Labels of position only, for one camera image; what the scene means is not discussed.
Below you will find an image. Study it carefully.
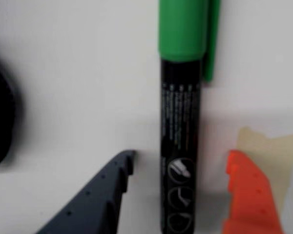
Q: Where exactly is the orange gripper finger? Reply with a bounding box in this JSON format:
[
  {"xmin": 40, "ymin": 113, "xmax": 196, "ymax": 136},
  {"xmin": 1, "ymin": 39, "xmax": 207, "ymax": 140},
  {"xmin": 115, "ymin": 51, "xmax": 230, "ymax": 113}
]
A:
[{"xmin": 220, "ymin": 149, "xmax": 287, "ymax": 234}]

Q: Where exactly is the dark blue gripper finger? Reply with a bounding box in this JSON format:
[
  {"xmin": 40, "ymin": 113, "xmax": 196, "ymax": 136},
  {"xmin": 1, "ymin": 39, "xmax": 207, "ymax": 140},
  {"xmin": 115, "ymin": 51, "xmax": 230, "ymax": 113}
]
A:
[{"xmin": 35, "ymin": 149, "xmax": 137, "ymax": 234}]

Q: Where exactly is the green capped black marker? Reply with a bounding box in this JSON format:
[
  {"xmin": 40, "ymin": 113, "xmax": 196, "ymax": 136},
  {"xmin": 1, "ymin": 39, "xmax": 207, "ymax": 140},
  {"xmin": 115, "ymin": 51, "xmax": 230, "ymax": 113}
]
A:
[{"xmin": 157, "ymin": 0, "xmax": 222, "ymax": 234}]

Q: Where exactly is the beige masking tape strip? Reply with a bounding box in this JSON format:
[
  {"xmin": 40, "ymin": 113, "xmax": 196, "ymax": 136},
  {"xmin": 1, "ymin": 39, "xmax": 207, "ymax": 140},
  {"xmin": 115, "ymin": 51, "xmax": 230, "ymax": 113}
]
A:
[{"xmin": 235, "ymin": 126, "xmax": 293, "ymax": 213}]

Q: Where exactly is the black coiled usb cable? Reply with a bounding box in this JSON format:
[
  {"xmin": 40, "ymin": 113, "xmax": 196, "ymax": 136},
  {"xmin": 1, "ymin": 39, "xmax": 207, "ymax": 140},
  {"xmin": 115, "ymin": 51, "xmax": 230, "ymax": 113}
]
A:
[{"xmin": 0, "ymin": 55, "xmax": 23, "ymax": 172}]

